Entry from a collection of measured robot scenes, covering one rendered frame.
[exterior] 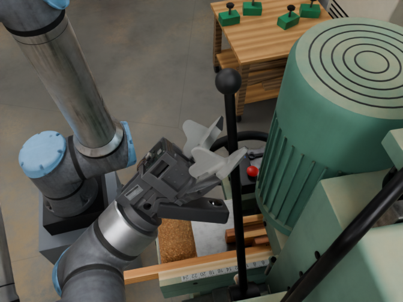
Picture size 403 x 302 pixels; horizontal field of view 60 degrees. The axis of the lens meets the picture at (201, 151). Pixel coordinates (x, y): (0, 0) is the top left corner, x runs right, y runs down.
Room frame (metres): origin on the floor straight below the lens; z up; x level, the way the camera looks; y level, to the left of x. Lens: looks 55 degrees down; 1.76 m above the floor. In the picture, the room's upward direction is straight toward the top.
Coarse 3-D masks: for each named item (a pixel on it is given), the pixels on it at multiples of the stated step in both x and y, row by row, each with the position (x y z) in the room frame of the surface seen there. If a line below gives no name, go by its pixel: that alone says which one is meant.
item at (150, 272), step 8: (248, 248) 0.29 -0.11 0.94; (256, 248) 0.29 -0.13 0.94; (200, 256) 0.27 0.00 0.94; (208, 256) 0.27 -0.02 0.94; (216, 256) 0.27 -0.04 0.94; (224, 256) 0.27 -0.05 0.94; (232, 256) 0.27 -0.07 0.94; (160, 264) 0.25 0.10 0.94; (168, 264) 0.25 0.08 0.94; (176, 264) 0.25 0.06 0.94; (184, 264) 0.25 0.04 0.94; (192, 264) 0.25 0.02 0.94; (128, 272) 0.24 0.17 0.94; (136, 272) 0.24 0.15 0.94; (144, 272) 0.24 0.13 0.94; (152, 272) 0.24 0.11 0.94; (128, 280) 0.22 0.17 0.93; (136, 280) 0.22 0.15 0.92; (144, 280) 0.23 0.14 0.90
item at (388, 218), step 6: (396, 204) 0.12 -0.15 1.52; (402, 204) 0.12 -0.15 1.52; (390, 210) 0.12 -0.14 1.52; (396, 210) 0.11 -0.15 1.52; (402, 210) 0.11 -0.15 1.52; (384, 216) 0.12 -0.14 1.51; (390, 216) 0.11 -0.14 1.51; (396, 216) 0.11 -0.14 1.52; (402, 216) 0.11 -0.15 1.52; (378, 222) 0.12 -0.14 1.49; (384, 222) 0.11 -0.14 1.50; (390, 222) 0.11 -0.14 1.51; (396, 222) 0.11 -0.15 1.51
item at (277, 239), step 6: (264, 222) 0.32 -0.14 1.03; (270, 228) 0.30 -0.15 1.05; (270, 234) 0.29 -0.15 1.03; (276, 234) 0.27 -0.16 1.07; (282, 234) 0.27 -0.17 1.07; (270, 240) 0.28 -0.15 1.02; (276, 240) 0.26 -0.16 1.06; (282, 240) 0.26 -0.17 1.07; (276, 246) 0.26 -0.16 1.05; (282, 246) 0.25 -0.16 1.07; (276, 252) 0.25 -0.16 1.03
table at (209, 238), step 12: (228, 192) 0.48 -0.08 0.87; (228, 204) 0.43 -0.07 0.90; (228, 216) 0.39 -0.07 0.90; (204, 228) 0.36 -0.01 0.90; (216, 228) 0.36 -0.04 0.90; (228, 228) 0.36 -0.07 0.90; (156, 240) 0.33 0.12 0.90; (204, 240) 0.33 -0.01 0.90; (216, 240) 0.33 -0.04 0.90; (204, 252) 0.30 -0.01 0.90; (216, 252) 0.30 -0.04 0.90; (252, 276) 0.24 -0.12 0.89; (264, 276) 0.25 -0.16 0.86; (192, 288) 0.21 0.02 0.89; (204, 288) 0.22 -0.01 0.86
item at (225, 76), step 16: (224, 80) 0.33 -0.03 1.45; (240, 80) 0.33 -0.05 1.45; (224, 96) 0.32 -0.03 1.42; (240, 192) 0.25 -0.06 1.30; (240, 208) 0.23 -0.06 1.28; (240, 224) 0.21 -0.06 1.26; (240, 240) 0.20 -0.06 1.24; (240, 256) 0.18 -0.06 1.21; (240, 272) 0.17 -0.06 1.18; (240, 288) 0.15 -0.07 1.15; (256, 288) 0.15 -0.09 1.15
